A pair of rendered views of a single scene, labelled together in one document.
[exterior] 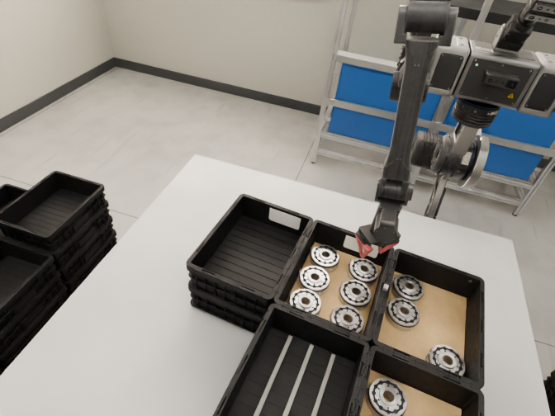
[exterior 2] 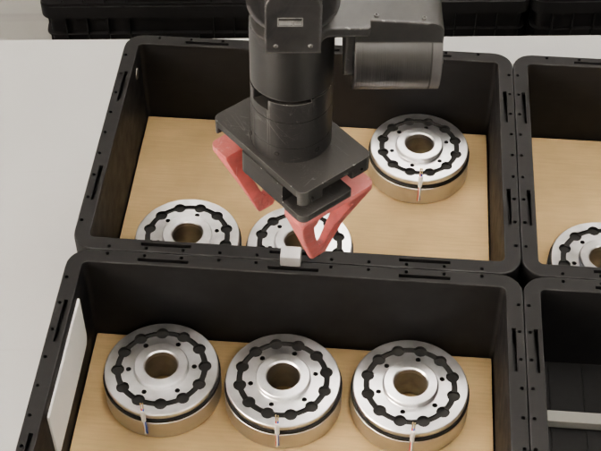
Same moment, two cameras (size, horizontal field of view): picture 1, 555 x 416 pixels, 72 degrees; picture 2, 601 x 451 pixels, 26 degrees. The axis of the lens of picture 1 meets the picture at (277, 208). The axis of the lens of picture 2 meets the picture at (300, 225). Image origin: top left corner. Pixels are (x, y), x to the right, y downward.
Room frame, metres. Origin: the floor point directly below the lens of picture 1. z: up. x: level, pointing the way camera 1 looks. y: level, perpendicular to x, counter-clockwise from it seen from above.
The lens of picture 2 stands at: (0.91, 0.37, 1.79)
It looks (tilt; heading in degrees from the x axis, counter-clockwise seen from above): 47 degrees down; 257
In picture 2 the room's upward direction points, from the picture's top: straight up
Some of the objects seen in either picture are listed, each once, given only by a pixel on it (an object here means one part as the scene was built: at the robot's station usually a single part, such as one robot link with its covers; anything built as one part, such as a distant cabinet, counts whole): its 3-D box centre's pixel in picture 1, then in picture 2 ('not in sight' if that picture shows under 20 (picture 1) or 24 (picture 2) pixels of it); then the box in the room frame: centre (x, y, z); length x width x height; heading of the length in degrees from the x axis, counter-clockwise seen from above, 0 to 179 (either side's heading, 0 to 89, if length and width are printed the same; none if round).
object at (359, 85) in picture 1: (381, 110); not in sight; (2.65, -0.67, 0.60); 0.72 x 0.03 x 0.56; 78
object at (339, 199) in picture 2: (369, 245); (306, 200); (0.76, -0.27, 1.10); 0.07 x 0.07 x 0.09; 26
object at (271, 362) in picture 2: (356, 291); (283, 377); (0.78, -0.29, 0.86); 0.05 x 0.05 x 0.01
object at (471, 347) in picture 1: (425, 319); (307, 189); (0.70, -0.51, 0.87); 0.40 x 0.30 x 0.11; 162
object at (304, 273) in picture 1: (315, 277); not in sight; (0.81, -0.16, 0.86); 0.10 x 0.10 x 0.01
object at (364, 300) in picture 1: (355, 292); (283, 380); (0.78, -0.29, 0.86); 0.10 x 0.10 x 0.01
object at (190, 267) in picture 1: (254, 241); not in sight; (0.89, 0.06, 0.92); 0.40 x 0.30 x 0.02; 162
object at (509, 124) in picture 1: (494, 136); not in sight; (2.48, -1.45, 0.60); 0.72 x 0.03 x 0.56; 78
